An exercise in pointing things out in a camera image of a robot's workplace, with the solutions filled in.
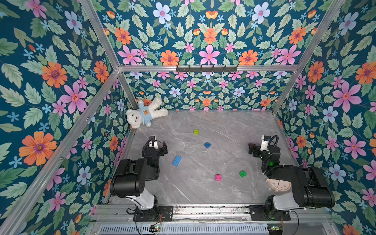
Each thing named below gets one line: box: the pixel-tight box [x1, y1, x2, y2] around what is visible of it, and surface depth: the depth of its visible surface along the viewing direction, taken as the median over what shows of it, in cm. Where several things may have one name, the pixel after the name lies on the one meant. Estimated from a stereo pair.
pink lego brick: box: [214, 174, 222, 182], surface depth 87 cm
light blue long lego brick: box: [172, 155, 182, 166], surface depth 94 cm
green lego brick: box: [238, 170, 248, 178], surface depth 88 cm
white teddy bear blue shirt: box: [125, 96, 169, 129], surface depth 111 cm
